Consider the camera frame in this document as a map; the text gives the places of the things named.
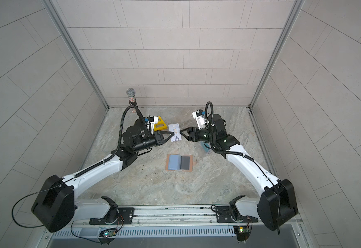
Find aluminium mounting rail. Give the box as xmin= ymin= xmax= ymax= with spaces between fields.
xmin=40 ymin=203 xmax=302 ymax=229

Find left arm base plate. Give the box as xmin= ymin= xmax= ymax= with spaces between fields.
xmin=89 ymin=207 xmax=135 ymax=225

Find black VIP credit card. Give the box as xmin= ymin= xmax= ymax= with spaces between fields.
xmin=180 ymin=156 xmax=191 ymax=171

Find microphone on black stand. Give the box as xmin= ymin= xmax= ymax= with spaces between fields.
xmin=126 ymin=87 xmax=148 ymax=128

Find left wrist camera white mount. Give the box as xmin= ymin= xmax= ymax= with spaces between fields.
xmin=147 ymin=115 xmax=158 ymax=135

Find left green circuit board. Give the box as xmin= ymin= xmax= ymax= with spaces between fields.
xmin=99 ymin=228 xmax=117 ymax=238

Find right circuit board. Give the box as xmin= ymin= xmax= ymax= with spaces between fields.
xmin=233 ymin=226 xmax=251 ymax=242

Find clear acrylic card stand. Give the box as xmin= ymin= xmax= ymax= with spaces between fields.
xmin=200 ymin=142 xmax=211 ymax=153

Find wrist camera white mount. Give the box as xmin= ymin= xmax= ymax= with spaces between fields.
xmin=192 ymin=109 xmax=206 ymax=130
xmin=147 ymin=115 xmax=158 ymax=135

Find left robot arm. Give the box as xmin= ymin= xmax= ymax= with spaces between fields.
xmin=31 ymin=126 xmax=174 ymax=233

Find white credit card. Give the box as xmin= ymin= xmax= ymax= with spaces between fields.
xmin=168 ymin=124 xmax=182 ymax=142

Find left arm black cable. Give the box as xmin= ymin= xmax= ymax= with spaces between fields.
xmin=11 ymin=105 xmax=147 ymax=229

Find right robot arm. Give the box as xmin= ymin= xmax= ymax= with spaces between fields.
xmin=181 ymin=110 xmax=298 ymax=231

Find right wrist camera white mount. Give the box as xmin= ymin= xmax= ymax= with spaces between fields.
xmin=192 ymin=109 xmax=206 ymax=130

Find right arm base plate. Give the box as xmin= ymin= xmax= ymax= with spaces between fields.
xmin=211 ymin=205 xmax=259 ymax=223

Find yellow triangular plastic block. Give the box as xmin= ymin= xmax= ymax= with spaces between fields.
xmin=154 ymin=116 xmax=168 ymax=131

